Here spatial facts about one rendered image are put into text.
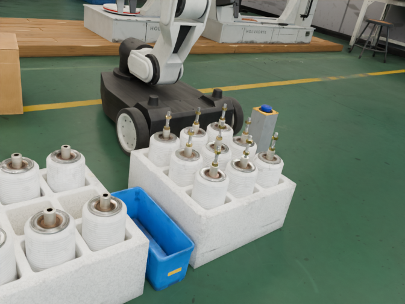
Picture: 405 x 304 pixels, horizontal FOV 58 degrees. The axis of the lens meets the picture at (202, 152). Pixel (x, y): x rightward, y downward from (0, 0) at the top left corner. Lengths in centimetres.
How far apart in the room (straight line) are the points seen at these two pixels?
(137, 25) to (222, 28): 93
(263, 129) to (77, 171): 68
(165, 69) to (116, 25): 142
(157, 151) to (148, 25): 214
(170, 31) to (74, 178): 79
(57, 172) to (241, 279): 58
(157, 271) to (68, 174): 33
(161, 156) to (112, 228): 38
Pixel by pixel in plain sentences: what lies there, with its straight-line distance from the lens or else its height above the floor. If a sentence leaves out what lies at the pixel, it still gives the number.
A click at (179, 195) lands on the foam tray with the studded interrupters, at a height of 18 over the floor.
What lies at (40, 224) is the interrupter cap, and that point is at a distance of 80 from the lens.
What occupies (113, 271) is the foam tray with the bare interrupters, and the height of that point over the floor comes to 13.
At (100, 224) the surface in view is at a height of 24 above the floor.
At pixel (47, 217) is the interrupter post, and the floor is 27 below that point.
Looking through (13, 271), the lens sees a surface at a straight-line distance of 82.
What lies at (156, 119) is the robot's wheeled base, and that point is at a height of 18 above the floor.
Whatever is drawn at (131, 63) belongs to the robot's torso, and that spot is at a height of 28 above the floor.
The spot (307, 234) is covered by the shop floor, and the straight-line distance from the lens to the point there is 132.
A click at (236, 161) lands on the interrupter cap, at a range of 108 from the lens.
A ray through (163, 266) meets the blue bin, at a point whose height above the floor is 9.
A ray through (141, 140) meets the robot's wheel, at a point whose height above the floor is 11.
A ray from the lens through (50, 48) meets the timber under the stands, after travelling 281.
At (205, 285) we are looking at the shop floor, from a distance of 104.
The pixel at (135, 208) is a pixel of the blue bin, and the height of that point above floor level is 4.
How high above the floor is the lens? 76
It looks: 27 degrees down
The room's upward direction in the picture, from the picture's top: 10 degrees clockwise
